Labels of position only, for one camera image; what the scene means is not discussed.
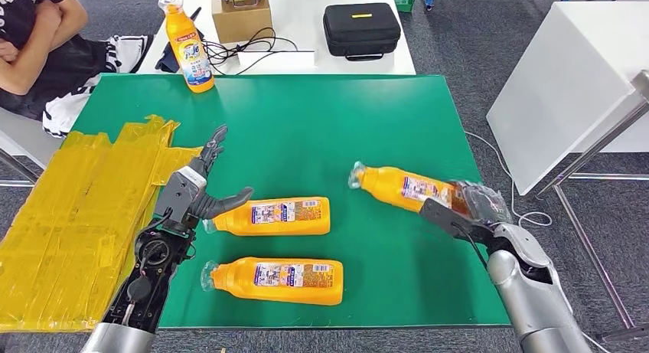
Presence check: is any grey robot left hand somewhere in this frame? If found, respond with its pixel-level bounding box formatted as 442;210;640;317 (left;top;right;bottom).
188;125;255;221

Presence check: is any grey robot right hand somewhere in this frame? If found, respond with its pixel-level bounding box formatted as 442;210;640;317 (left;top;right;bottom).
448;180;514;225

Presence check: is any orange detergent bottle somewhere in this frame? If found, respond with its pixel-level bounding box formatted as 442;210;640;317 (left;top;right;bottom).
202;197;331;237
348;161;470;217
200;257;344;306
157;0;216;94

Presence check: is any large white table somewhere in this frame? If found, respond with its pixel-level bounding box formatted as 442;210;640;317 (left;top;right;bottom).
485;0;649;197

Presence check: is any tablet in dark blue case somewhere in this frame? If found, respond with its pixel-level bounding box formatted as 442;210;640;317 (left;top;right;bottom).
155;6;205;74

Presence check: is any flat white box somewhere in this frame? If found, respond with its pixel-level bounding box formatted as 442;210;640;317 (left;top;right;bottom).
236;50;316;74

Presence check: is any brown cardboard box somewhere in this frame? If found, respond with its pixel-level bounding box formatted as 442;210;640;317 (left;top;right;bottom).
210;0;274;44

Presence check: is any grey bench seat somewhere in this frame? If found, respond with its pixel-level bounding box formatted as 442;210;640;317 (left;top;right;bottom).
0;102;62;189

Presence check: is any black carrying case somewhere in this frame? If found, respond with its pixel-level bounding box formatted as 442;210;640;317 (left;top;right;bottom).
322;2;402;63

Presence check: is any person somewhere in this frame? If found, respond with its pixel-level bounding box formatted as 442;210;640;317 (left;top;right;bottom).
0;0;155;139

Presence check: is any white floor cable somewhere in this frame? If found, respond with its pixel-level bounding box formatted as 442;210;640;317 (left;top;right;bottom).
464;131;609;353

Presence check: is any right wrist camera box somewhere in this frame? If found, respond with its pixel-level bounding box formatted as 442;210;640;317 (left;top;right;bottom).
419;197;495;245

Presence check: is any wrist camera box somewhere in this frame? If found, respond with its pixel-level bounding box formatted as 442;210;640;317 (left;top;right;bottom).
419;197;495;245
153;166;208;225

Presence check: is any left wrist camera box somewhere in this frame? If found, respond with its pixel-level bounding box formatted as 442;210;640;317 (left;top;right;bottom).
153;166;208;225

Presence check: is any metal table frame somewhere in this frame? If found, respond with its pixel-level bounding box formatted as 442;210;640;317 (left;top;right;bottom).
534;69;649;344

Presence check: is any black cable bundle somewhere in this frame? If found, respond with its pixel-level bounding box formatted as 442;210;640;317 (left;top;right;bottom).
201;27;299;77

